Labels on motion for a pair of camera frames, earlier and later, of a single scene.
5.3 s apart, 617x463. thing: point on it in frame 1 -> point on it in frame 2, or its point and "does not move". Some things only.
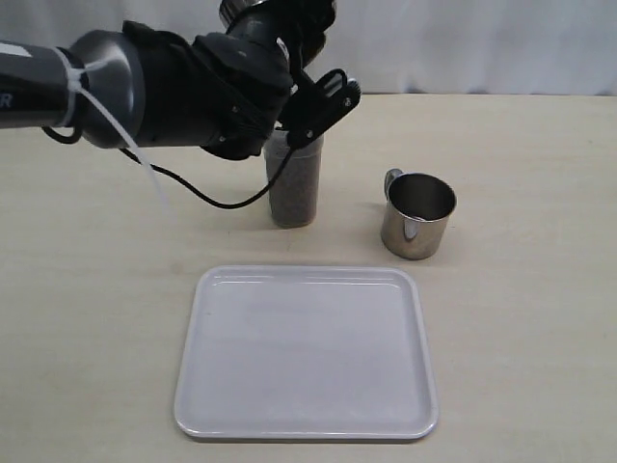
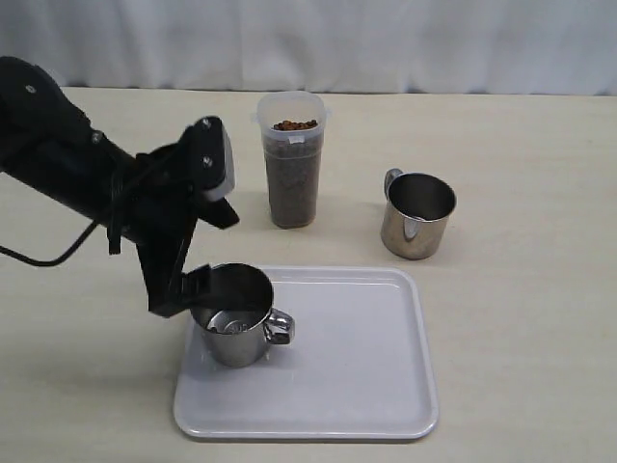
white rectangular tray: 310,352 does not move
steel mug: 417,209 does not move
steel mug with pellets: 230,11 -> 237,319
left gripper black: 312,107 -> 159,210
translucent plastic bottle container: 295,198 does not move
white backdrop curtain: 389,46 does not move
